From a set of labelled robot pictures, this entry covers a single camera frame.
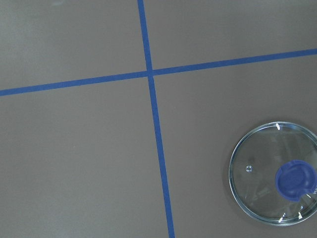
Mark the glass pot lid blue knob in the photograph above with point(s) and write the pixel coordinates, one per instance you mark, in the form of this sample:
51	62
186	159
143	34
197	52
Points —
273	173

